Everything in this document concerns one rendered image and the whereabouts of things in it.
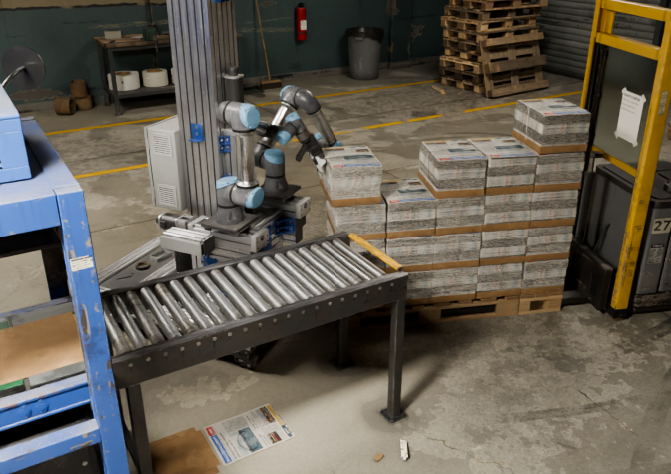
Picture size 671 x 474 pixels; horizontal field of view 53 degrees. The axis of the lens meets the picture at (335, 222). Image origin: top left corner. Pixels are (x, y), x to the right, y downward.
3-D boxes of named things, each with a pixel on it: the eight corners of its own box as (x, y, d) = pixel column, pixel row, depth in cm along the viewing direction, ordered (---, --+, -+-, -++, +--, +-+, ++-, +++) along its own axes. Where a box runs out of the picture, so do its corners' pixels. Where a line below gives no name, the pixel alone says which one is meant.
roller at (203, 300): (192, 283, 306) (191, 273, 304) (232, 332, 269) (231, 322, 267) (182, 285, 303) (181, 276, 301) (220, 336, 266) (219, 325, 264)
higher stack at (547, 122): (493, 285, 455) (514, 99, 402) (534, 281, 460) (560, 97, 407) (517, 315, 420) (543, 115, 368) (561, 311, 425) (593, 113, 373)
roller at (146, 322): (135, 297, 294) (134, 287, 292) (169, 351, 257) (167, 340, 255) (124, 300, 291) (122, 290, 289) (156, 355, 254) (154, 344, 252)
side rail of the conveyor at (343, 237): (344, 251, 351) (344, 231, 346) (350, 255, 347) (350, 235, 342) (80, 321, 289) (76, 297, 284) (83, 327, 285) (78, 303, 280)
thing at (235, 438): (270, 403, 343) (270, 402, 343) (296, 437, 321) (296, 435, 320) (202, 428, 326) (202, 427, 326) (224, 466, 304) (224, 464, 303)
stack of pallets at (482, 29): (494, 74, 1101) (502, -10, 1048) (540, 84, 1030) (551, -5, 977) (434, 84, 1032) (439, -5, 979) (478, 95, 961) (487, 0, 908)
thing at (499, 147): (465, 140, 405) (465, 138, 405) (509, 137, 410) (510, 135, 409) (490, 159, 372) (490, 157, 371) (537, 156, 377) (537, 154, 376)
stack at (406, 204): (326, 300, 437) (325, 182, 403) (494, 285, 455) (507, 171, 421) (335, 333, 402) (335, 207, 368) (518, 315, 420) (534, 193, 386)
